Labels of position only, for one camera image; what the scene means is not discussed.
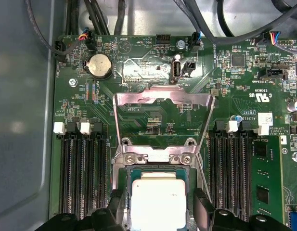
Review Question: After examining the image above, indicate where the black PC tower case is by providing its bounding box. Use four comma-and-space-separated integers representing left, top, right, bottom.
0, 0, 297, 231

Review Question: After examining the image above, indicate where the CPU socket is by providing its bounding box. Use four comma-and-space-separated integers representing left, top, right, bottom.
110, 137, 211, 231

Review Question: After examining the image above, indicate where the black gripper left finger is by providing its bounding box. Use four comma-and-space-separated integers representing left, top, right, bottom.
42, 189, 131, 231

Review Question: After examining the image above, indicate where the green motherboard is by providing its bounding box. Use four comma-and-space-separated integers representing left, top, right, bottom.
51, 33, 297, 231

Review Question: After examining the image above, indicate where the black RAM slot white clip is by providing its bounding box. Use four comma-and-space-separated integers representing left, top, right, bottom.
53, 121, 70, 218
222, 120, 238, 217
80, 122, 95, 217

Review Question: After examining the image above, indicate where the silver topped CPU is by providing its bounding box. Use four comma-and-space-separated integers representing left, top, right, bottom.
127, 168, 190, 231

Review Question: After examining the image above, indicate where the metal CPU socket cover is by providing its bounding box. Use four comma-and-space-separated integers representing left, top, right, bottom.
113, 84, 216, 164

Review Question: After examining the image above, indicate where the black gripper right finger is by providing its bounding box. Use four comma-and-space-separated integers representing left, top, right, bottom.
193, 188, 288, 231

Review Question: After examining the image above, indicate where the metal wire locking lever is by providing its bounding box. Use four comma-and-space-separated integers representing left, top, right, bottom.
196, 153, 214, 205

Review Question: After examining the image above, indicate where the green RAM stick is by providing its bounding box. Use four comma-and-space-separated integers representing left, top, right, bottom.
251, 125, 284, 226

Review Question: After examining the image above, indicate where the silver coin battery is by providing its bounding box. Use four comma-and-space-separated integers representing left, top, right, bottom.
83, 53, 114, 80

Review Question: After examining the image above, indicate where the internal USB port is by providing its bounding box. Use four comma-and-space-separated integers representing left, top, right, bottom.
171, 60, 182, 80

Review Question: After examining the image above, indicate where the black sleeved cable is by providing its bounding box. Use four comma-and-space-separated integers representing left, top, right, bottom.
83, 0, 110, 36
114, 0, 127, 36
173, 0, 297, 44
25, 0, 67, 55
217, 0, 237, 37

